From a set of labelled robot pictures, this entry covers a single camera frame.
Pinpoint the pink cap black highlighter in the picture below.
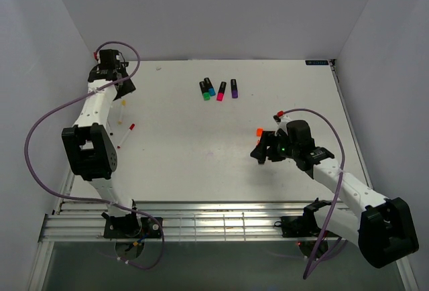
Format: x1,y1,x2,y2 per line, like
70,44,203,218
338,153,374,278
217,81,227,101

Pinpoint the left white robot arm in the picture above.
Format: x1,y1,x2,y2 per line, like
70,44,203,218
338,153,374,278
62,49,142,237

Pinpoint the green cap black highlighter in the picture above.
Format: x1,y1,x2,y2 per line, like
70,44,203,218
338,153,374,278
199,81,210,101

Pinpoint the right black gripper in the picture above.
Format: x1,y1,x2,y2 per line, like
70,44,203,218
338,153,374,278
250,131,298,162

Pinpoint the aluminium frame rail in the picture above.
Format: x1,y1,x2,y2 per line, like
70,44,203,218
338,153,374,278
38,202,403,243

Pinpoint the orange highlighter cap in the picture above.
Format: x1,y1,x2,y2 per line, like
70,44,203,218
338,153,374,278
256,128,263,137

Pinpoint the red cap white marker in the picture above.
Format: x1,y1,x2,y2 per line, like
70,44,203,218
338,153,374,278
117,123,135,149

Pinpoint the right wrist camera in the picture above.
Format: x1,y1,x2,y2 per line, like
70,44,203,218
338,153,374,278
273,111,292,137

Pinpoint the yellow cap white marker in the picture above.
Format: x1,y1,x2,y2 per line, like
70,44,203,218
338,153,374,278
117,100,127,125

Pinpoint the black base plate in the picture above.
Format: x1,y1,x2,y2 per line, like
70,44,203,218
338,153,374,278
103,215,161,239
274,215,321,237

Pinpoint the purple cap black highlighter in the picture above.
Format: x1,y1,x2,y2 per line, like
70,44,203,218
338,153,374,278
230,78,239,99

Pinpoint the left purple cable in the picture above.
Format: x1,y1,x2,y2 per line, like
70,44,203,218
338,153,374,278
23,41,165,270

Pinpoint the blue cap black highlighter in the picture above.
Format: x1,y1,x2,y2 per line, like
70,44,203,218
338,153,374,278
204,77,216,97

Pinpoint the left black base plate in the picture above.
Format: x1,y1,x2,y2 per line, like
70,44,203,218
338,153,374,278
103,215,161,239

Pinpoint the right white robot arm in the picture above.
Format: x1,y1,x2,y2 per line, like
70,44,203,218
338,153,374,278
250,120,419,268

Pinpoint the right blue corner label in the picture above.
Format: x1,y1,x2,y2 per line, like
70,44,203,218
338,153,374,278
305,60,329,66

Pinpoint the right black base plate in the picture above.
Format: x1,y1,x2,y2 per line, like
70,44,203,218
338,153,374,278
274,215,321,237

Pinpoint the purple cable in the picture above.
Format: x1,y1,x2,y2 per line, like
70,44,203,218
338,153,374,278
273,108,347,280
23,41,165,270

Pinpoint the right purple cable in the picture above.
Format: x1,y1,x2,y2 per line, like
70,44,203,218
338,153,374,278
273,108,347,280

